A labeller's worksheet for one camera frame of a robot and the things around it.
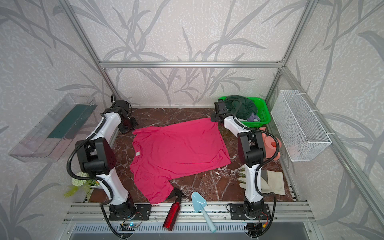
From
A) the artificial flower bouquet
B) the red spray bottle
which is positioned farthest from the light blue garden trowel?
the artificial flower bouquet

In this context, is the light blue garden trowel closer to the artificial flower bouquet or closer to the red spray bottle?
the red spray bottle

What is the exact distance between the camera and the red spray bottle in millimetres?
685
